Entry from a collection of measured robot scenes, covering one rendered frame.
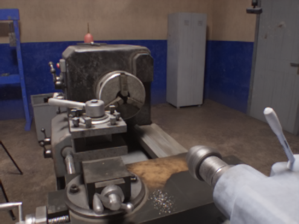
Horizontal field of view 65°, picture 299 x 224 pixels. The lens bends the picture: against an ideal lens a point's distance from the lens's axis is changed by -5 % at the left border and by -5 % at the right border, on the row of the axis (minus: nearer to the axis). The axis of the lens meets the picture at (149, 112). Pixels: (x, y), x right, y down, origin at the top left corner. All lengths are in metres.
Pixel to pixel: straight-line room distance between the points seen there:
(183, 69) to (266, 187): 4.47
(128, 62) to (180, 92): 3.47
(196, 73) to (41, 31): 2.95
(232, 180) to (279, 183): 0.09
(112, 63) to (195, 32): 3.58
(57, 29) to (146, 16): 1.70
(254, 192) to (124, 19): 4.64
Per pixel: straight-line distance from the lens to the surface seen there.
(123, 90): 1.25
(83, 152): 0.76
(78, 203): 0.74
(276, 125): 0.45
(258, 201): 0.42
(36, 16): 4.73
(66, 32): 4.72
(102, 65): 1.45
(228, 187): 0.50
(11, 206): 0.85
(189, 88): 4.97
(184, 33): 4.80
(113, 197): 0.63
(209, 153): 0.60
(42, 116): 3.50
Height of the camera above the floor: 1.39
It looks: 17 degrees down
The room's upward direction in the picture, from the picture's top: straight up
